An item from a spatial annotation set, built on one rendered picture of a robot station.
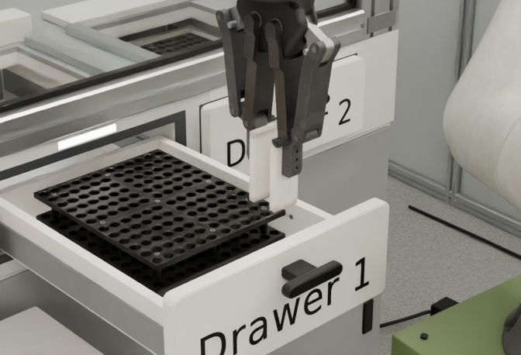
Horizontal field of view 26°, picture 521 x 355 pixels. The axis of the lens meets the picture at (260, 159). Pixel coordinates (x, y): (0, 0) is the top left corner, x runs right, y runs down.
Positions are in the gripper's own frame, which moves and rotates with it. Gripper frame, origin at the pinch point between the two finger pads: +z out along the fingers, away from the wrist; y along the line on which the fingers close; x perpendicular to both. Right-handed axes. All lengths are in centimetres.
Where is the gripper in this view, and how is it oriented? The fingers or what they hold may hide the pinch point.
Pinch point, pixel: (274, 167)
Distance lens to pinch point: 101.9
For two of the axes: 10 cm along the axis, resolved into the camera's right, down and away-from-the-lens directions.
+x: 7.3, -2.8, 6.2
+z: -0.1, 9.1, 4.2
